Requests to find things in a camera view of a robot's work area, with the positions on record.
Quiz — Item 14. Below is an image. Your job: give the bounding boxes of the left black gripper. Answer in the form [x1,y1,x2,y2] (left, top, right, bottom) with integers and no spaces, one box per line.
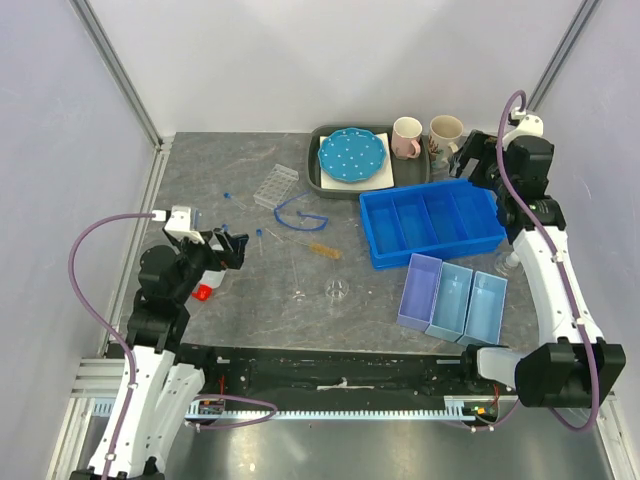
[170,226,248,303]

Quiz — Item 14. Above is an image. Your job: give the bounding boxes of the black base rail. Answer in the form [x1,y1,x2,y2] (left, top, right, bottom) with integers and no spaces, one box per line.
[164,342,521,412]

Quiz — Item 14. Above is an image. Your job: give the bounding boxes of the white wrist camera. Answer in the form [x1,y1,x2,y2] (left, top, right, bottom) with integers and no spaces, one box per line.
[151,205,204,245]
[506,110,544,138]

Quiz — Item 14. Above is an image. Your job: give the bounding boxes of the blue safety goggles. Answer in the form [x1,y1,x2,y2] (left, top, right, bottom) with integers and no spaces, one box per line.
[273,190,329,232]

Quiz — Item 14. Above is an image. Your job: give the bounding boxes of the light blue box right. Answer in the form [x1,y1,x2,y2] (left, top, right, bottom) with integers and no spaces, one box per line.
[457,271,507,346]

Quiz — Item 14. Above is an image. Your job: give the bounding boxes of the blue divided bin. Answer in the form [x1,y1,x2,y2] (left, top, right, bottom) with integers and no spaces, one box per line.
[359,179,506,270]

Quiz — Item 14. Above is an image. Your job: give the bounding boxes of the cream floral mug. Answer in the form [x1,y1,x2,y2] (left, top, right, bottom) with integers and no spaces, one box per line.
[428,115,464,170]

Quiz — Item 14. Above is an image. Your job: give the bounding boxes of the clear glass beaker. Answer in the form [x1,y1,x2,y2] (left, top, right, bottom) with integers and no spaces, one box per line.
[324,278,349,303]

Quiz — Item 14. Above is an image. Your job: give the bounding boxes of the round glass flask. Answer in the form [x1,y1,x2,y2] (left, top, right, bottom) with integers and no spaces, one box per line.
[494,252,520,277]

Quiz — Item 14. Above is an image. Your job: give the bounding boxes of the white red-capped wash bottle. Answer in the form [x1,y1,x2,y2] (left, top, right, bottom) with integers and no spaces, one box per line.
[191,244,226,302]

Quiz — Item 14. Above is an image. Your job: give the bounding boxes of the blue-capped test tube near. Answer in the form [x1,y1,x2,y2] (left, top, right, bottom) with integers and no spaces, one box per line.
[256,228,264,256]

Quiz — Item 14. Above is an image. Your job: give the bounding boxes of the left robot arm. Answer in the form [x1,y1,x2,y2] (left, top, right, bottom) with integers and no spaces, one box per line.
[70,228,249,479]

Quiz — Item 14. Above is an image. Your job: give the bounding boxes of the light blue box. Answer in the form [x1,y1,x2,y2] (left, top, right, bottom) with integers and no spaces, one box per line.
[425,263,473,343]
[457,271,507,346]

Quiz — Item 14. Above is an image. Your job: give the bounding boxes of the pink mug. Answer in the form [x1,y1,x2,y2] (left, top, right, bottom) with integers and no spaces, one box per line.
[391,116,423,159]

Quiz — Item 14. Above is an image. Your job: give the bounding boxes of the purple plastic box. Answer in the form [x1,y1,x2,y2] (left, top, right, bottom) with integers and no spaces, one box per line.
[397,254,443,333]

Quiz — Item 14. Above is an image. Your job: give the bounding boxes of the dark grey tray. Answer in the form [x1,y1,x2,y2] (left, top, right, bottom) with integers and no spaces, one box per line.
[306,125,431,200]

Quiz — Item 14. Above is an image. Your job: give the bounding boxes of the clear test tube rack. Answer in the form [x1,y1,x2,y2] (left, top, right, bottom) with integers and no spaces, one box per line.
[253,164,299,210]

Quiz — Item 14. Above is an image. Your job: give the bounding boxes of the white square plate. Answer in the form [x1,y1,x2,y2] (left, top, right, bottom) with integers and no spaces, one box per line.
[320,133,394,192]

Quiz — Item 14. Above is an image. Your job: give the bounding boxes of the brown test tube brush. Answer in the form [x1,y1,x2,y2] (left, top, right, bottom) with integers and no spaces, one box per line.
[267,229,343,260]

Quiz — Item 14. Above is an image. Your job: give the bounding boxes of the blue polka dot plate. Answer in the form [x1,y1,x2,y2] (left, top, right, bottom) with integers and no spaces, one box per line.
[317,127,387,183]

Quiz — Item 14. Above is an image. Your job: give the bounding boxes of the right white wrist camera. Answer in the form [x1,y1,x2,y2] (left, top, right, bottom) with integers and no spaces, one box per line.
[506,110,544,138]

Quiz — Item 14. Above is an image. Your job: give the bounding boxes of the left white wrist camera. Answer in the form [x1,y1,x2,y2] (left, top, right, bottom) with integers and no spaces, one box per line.
[151,205,204,245]

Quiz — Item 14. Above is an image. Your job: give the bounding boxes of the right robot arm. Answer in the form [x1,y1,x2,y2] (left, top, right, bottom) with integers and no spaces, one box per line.
[450,130,626,409]

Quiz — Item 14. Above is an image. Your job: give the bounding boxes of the light blue box middle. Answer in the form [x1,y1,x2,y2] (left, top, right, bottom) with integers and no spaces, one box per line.
[425,263,473,343]

